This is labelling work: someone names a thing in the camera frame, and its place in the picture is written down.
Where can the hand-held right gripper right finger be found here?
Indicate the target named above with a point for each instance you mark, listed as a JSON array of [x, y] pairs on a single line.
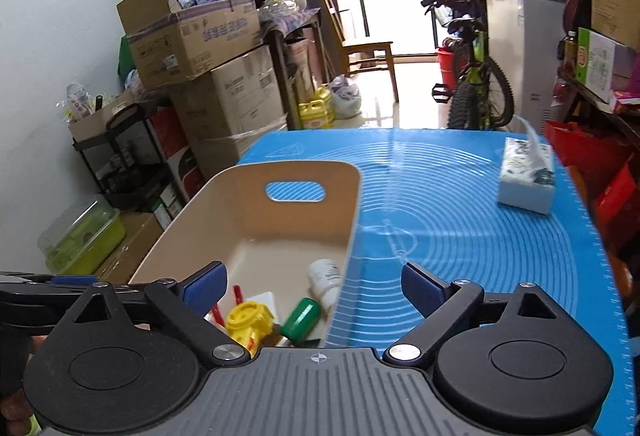
[[420, 286]]

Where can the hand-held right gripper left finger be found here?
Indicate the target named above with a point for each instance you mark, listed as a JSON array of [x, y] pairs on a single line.
[[205, 283]]

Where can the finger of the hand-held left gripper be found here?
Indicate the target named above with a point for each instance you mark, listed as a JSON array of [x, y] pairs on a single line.
[[40, 311], [75, 281]]

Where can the yellow plastic toy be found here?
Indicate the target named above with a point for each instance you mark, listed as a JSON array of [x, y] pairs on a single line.
[[247, 318]]

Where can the beige plastic bin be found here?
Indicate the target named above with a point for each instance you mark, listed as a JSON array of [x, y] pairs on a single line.
[[250, 226]]

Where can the white pill bottle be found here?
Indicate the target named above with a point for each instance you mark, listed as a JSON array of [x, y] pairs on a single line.
[[325, 276]]

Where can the green cylindrical container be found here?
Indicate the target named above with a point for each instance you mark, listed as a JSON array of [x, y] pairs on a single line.
[[300, 316]]

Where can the person's left hand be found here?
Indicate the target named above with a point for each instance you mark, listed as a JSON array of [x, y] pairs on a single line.
[[12, 416]]

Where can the green container with clear lid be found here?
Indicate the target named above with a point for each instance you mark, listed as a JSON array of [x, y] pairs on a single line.
[[80, 241]]

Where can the brown printed cardboard box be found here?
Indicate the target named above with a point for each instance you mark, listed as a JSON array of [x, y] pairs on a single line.
[[130, 246]]

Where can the blue silicone mat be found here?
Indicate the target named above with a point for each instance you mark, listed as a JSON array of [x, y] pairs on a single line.
[[450, 216]]

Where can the black shelf rack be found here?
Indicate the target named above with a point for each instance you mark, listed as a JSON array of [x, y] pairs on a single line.
[[145, 181]]

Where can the red black appliance box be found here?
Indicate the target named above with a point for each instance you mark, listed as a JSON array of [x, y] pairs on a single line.
[[180, 156]]

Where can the film-wrapped cardboard box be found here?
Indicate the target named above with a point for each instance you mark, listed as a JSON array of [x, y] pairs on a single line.
[[225, 151]]

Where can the white tissue pack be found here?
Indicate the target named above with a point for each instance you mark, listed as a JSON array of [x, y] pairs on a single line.
[[525, 186]]

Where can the open cardboard box with clutter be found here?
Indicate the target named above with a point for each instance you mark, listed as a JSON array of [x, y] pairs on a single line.
[[100, 121]]

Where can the green black bicycle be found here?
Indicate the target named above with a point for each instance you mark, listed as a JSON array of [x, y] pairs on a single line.
[[472, 101]]

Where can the large pale cardboard box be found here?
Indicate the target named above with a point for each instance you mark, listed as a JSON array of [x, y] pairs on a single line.
[[230, 91]]

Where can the yellow oil jug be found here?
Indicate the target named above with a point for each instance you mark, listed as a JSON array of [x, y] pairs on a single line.
[[322, 95], [315, 116]]

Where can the white plastic bag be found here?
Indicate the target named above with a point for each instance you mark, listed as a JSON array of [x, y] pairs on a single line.
[[345, 98]]

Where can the red paper bag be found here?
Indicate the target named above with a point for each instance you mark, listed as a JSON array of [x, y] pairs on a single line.
[[567, 143], [617, 196]]

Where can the red plastic bucket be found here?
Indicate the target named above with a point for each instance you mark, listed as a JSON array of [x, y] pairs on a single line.
[[445, 66]]

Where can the open blue-print cardboard box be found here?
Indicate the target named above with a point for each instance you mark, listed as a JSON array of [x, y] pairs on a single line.
[[200, 41]]

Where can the wooden chair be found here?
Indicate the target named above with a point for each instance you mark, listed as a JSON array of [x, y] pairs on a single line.
[[367, 48]]

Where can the dark wooden shelf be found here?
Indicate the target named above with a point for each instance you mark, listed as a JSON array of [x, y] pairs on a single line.
[[600, 111]]

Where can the white chest freezer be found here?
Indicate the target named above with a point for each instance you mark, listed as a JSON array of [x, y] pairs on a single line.
[[530, 41]]

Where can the orange drink bottle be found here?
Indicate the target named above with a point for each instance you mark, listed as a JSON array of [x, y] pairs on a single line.
[[570, 53]]

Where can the cluttered side table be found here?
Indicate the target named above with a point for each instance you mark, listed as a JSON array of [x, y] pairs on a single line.
[[295, 18]]

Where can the green white carton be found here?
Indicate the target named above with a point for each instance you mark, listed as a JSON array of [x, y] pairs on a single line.
[[600, 61]]

